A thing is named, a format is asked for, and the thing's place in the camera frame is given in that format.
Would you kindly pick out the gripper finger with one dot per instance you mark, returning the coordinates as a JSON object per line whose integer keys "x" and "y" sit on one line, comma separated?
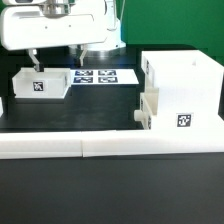
{"x": 81, "y": 52}
{"x": 38, "y": 66}

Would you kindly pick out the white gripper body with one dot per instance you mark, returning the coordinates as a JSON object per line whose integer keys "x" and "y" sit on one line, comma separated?
{"x": 25, "y": 27}

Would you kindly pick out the white drawer tray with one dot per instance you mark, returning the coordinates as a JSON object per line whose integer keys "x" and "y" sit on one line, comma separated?
{"x": 52, "y": 83}
{"x": 148, "y": 108}

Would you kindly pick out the white front drawer tray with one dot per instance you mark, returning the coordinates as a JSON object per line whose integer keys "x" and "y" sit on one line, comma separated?
{"x": 148, "y": 108}

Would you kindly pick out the white drawer cabinet box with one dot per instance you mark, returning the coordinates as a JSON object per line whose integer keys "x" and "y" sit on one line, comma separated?
{"x": 189, "y": 84}

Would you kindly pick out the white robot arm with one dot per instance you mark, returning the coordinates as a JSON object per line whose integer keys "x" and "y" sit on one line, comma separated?
{"x": 58, "y": 8}

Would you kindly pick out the white marker sheet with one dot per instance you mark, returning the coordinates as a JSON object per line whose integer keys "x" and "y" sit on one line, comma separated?
{"x": 104, "y": 77}

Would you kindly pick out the white L-shaped foam barrier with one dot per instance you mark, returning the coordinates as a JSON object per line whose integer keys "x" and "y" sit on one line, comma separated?
{"x": 108, "y": 143}

